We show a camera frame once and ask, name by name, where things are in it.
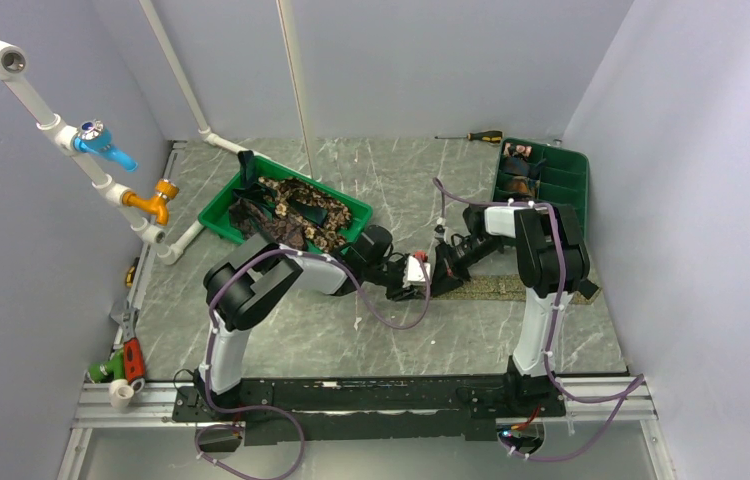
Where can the blue valve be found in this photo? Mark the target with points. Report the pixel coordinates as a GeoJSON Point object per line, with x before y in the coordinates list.
{"type": "Point", "coordinates": [95, 138]}

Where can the orange brass tap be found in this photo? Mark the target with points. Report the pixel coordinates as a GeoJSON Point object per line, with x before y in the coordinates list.
{"type": "Point", "coordinates": [157, 204]}

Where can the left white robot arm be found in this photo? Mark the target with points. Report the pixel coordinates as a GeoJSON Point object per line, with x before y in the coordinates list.
{"type": "Point", "coordinates": [247, 285]}

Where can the rolled ties in organizer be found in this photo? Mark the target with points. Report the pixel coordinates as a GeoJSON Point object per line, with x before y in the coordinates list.
{"type": "Point", "coordinates": [520, 176]}

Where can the white pvc pipe frame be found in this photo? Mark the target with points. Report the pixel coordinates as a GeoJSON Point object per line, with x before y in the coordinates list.
{"type": "Point", "coordinates": [13, 66]}

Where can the olive gold patterned tie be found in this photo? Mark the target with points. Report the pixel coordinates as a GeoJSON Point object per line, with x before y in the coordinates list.
{"type": "Point", "coordinates": [510, 288]}

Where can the green tray of ties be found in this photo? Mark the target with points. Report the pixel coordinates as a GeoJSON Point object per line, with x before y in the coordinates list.
{"type": "Point", "coordinates": [238, 220]}

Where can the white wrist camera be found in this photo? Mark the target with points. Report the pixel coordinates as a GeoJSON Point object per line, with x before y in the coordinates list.
{"type": "Point", "coordinates": [440, 231]}
{"type": "Point", "coordinates": [417, 269]}

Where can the aluminium frame rail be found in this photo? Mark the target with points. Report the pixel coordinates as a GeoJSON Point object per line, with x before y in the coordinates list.
{"type": "Point", "coordinates": [593, 403]}

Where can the orange handled screwdriver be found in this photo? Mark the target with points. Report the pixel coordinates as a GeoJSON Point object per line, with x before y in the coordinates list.
{"type": "Point", "coordinates": [492, 137]}

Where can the white pipe fitting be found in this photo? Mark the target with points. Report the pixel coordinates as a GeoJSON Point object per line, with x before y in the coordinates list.
{"type": "Point", "coordinates": [120, 394]}

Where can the yellow black tool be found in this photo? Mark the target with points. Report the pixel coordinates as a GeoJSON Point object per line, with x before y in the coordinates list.
{"type": "Point", "coordinates": [131, 273]}

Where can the dark teal tie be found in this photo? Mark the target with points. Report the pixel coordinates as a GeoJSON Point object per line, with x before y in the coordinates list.
{"type": "Point", "coordinates": [249, 192]}

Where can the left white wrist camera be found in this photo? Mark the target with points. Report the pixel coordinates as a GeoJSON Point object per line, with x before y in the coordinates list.
{"type": "Point", "coordinates": [417, 269]}

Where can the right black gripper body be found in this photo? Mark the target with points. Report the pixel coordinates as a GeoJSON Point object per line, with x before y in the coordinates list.
{"type": "Point", "coordinates": [455, 261]}

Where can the white vertical pole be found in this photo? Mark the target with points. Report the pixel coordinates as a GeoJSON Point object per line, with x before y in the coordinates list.
{"type": "Point", "coordinates": [294, 57]}

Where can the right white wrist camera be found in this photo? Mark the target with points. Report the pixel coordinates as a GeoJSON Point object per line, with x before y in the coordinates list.
{"type": "Point", "coordinates": [440, 231]}

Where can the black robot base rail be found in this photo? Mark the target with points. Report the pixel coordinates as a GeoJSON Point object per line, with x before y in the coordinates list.
{"type": "Point", "coordinates": [355, 408]}

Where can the green compartment organizer box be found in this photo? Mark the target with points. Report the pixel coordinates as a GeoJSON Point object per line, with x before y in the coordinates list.
{"type": "Point", "coordinates": [564, 179]}

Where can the green pipe fitting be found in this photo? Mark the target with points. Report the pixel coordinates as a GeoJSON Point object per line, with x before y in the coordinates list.
{"type": "Point", "coordinates": [109, 370]}

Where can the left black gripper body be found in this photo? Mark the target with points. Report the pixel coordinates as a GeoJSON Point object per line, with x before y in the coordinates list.
{"type": "Point", "coordinates": [388, 274]}

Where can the brown floral tie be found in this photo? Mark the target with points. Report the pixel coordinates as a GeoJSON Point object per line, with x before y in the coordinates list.
{"type": "Point", "coordinates": [327, 238]}

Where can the red pipe wrench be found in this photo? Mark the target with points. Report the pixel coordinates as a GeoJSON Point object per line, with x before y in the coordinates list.
{"type": "Point", "coordinates": [126, 315]}

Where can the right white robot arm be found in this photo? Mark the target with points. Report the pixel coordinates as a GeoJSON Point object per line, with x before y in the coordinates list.
{"type": "Point", "coordinates": [552, 262]}

